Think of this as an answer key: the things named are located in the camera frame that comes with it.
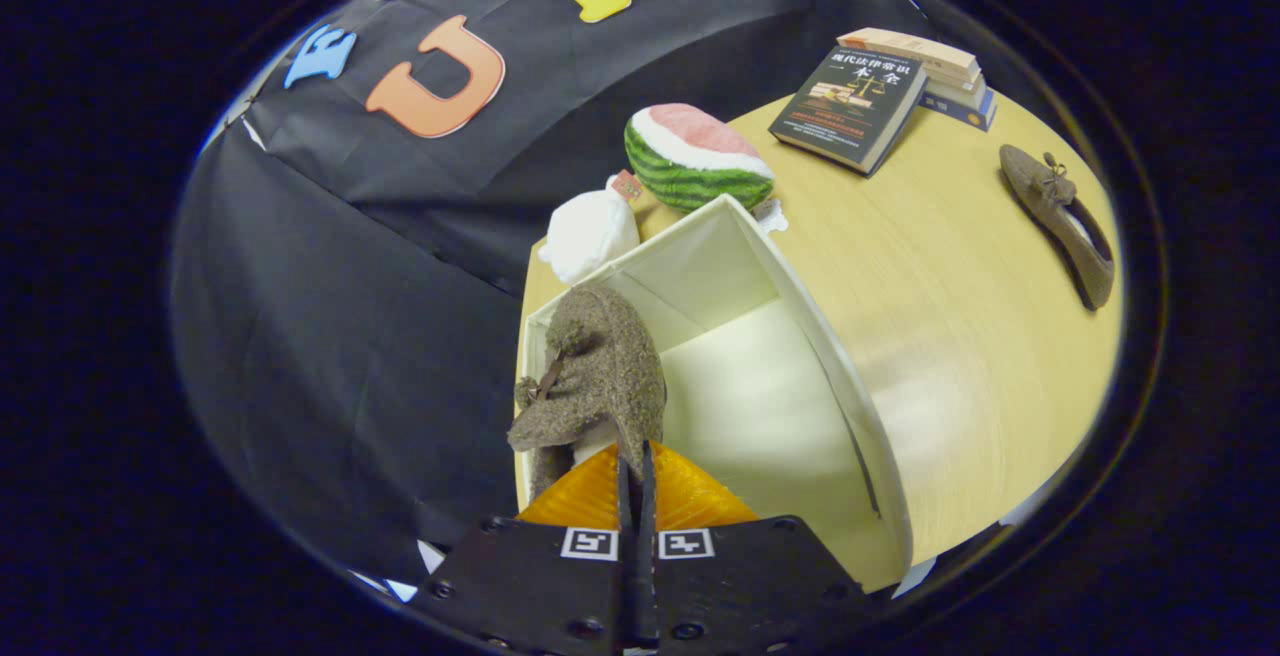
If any black backdrop cloth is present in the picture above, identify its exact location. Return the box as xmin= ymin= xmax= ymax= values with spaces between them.
xmin=170 ymin=0 xmax=951 ymax=587

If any brown felt shoe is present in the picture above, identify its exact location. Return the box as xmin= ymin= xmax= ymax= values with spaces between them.
xmin=506 ymin=284 xmax=669 ymax=503
xmin=999 ymin=143 xmax=1117 ymax=313

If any watermelon slice plush toy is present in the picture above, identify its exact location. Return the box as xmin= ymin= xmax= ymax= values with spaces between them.
xmin=623 ymin=102 xmax=792 ymax=234

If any dark cover book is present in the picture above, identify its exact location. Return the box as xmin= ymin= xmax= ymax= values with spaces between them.
xmin=767 ymin=45 xmax=930 ymax=178

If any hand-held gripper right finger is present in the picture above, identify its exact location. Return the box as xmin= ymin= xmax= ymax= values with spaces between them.
xmin=638 ymin=441 xmax=873 ymax=653

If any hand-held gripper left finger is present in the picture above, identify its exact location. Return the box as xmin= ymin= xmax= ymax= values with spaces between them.
xmin=410 ymin=441 xmax=641 ymax=653

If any white plush toy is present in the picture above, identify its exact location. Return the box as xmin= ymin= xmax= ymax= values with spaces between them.
xmin=537 ymin=170 xmax=645 ymax=286

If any tan cover book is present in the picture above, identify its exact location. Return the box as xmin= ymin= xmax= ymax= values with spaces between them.
xmin=837 ymin=27 xmax=982 ymax=83

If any grey fabric storage box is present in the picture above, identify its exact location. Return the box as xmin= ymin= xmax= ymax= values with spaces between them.
xmin=514 ymin=193 xmax=917 ymax=594

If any white cover book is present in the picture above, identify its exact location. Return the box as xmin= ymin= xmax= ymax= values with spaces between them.
xmin=924 ymin=70 xmax=990 ymax=108

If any blue cover book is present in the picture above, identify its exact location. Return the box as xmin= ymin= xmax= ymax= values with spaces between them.
xmin=917 ymin=86 xmax=999 ymax=133

